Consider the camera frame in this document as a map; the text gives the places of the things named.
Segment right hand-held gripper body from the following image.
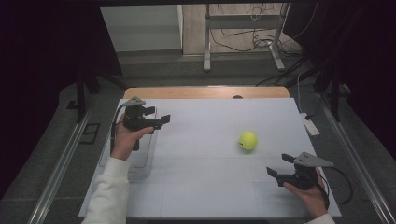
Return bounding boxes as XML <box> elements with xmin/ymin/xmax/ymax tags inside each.
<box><xmin>275</xmin><ymin>150</ymin><xmax>335</xmax><ymax>191</ymax></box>

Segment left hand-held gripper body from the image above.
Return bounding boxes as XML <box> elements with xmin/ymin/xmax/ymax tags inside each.
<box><xmin>120</xmin><ymin>95</ymin><xmax>163</xmax><ymax>152</ymax></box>

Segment clear plastic container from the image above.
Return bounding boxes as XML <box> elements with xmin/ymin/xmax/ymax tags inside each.
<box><xmin>98</xmin><ymin>106</ymin><xmax>159</xmax><ymax>182</ymax></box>

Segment yellow tennis ball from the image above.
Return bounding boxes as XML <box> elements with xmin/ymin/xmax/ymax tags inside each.
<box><xmin>238</xmin><ymin>130</ymin><xmax>259</xmax><ymax>151</ymax></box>

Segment person's left hand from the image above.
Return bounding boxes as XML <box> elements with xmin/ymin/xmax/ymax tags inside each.
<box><xmin>109</xmin><ymin>114</ymin><xmax>155</xmax><ymax>161</ymax></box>

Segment person's right hand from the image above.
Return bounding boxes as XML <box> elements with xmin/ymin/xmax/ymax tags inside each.
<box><xmin>282</xmin><ymin>167</ymin><xmax>331</xmax><ymax>219</ymax></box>

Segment wooden table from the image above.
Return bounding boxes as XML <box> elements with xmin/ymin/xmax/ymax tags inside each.
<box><xmin>122</xmin><ymin>86</ymin><xmax>291</xmax><ymax>101</ymax></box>

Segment white power strip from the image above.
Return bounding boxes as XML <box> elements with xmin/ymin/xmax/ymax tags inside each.
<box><xmin>299</xmin><ymin>112</ymin><xmax>321</xmax><ymax>137</ymax></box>

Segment black floor plate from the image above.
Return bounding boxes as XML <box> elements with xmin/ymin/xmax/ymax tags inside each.
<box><xmin>78</xmin><ymin>122</ymin><xmax>101</xmax><ymax>146</ymax></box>

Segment black stand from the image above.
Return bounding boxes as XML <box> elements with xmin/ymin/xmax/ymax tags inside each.
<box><xmin>65</xmin><ymin>69</ymin><xmax>129</xmax><ymax>123</ymax></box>
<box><xmin>312</xmin><ymin>66</ymin><xmax>351</xmax><ymax>123</ymax></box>

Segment white cabinet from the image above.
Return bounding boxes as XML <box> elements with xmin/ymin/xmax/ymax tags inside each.
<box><xmin>99</xmin><ymin>4</ymin><xmax>184</xmax><ymax>53</ymax></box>

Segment dark curtain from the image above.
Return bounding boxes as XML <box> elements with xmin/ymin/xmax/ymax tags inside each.
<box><xmin>0</xmin><ymin>0</ymin><xmax>124</xmax><ymax>200</ymax></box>
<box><xmin>284</xmin><ymin>0</ymin><xmax>396</xmax><ymax>161</ymax></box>

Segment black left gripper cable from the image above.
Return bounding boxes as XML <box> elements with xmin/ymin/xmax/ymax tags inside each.
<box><xmin>109</xmin><ymin>104</ymin><xmax>126</xmax><ymax>154</ymax></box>

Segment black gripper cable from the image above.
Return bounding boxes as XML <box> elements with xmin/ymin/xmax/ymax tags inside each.
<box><xmin>109</xmin><ymin>104</ymin><xmax>126</xmax><ymax>154</ymax></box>
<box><xmin>317</xmin><ymin>166</ymin><xmax>355</xmax><ymax>210</ymax></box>

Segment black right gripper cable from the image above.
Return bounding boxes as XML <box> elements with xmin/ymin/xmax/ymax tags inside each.
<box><xmin>317</xmin><ymin>166</ymin><xmax>355</xmax><ymax>210</ymax></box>

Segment aluminium rail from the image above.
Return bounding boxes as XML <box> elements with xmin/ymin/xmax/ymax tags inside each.
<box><xmin>317</xmin><ymin>92</ymin><xmax>396</xmax><ymax>224</ymax></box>
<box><xmin>27</xmin><ymin>102</ymin><xmax>96</xmax><ymax>224</ymax></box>

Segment white power cable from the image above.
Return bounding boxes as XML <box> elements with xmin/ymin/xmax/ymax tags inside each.
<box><xmin>296</xmin><ymin>72</ymin><xmax>305</xmax><ymax>115</ymax></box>

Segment tangled black floor cables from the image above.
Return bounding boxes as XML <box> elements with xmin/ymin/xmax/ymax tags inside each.
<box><xmin>210</xmin><ymin>3</ymin><xmax>307</xmax><ymax>59</ymax></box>

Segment grey metal desk frame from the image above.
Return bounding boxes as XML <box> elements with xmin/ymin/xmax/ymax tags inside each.
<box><xmin>203</xmin><ymin>3</ymin><xmax>291</xmax><ymax>73</ymax></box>

